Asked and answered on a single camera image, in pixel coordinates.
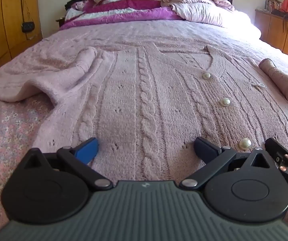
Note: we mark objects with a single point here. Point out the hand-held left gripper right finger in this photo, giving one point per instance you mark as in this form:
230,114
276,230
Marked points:
205,149

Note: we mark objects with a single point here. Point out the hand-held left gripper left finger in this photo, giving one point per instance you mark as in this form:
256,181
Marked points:
87,150

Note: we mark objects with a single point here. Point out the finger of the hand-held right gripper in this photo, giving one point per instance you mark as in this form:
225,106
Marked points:
275,149

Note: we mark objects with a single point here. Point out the pink knit cardigan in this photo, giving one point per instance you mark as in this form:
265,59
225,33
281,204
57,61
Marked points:
144,100

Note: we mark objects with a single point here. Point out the wooden cabinet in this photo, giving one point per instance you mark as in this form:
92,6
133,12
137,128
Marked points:
279,32

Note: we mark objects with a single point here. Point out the dark wooden nightstand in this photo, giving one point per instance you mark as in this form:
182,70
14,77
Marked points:
60,22

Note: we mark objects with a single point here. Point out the small black hanging bag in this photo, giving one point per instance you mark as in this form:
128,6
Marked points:
28,27

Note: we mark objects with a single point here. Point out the pink checked pillow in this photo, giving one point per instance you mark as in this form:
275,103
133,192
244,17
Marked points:
199,11

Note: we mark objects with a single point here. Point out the magenta striped comforter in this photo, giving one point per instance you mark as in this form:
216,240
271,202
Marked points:
123,12

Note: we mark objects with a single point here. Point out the row of books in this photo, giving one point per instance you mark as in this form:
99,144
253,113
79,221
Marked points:
274,4

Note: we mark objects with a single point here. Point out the dark clothing pile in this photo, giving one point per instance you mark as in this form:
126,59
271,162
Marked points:
78,0

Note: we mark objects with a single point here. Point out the wooden wardrobe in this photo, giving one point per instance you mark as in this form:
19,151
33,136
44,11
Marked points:
6,17

